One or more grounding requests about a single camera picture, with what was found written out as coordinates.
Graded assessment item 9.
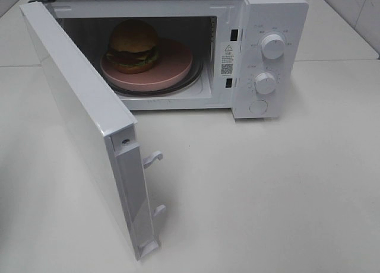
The pink round plate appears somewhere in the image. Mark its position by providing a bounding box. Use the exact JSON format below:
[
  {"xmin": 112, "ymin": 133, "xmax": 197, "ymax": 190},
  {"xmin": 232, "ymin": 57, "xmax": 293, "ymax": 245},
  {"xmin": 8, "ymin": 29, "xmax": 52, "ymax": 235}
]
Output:
[{"xmin": 100, "ymin": 38, "xmax": 194, "ymax": 92}]

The round door release button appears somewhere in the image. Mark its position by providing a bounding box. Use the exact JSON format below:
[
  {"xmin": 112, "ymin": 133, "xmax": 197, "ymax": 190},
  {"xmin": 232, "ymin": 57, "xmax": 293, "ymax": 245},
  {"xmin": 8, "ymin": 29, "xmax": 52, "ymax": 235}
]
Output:
[{"xmin": 249, "ymin": 100, "xmax": 268, "ymax": 117}]

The white microwave door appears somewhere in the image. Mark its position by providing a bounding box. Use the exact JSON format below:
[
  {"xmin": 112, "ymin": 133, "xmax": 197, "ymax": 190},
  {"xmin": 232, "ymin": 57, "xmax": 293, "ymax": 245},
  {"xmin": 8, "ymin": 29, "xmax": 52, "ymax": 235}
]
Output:
[{"xmin": 20, "ymin": 2, "xmax": 166, "ymax": 259}]

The burger with lettuce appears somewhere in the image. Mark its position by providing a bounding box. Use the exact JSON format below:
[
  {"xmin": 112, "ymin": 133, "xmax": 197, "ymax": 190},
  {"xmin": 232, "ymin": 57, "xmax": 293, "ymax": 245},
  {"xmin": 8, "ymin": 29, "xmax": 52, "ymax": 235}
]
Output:
[{"xmin": 105, "ymin": 19, "xmax": 159, "ymax": 74}]

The glass microwave turntable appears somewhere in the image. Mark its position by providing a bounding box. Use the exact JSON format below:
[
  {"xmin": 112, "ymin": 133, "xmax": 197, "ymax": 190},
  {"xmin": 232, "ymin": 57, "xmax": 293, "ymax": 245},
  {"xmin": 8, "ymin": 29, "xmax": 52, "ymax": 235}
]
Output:
[{"xmin": 108, "ymin": 59, "xmax": 203, "ymax": 97}]

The lower white timer knob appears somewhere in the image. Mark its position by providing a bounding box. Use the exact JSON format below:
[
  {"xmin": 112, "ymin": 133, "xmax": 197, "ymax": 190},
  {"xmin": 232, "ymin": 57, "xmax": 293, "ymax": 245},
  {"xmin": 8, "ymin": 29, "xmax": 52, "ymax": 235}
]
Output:
[{"xmin": 254, "ymin": 72, "xmax": 277, "ymax": 95}]

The white microwave oven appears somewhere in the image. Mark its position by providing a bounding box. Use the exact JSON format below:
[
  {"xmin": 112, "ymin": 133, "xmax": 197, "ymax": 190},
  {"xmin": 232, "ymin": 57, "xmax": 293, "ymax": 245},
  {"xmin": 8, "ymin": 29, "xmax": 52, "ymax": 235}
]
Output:
[{"xmin": 29, "ymin": 0, "xmax": 308, "ymax": 119}]

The upper white power knob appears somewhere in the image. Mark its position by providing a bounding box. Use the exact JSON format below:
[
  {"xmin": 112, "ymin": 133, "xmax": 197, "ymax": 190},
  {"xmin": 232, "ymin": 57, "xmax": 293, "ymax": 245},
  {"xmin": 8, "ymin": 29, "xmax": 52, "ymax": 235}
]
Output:
[{"xmin": 261, "ymin": 33, "xmax": 285, "ymax": 59}]

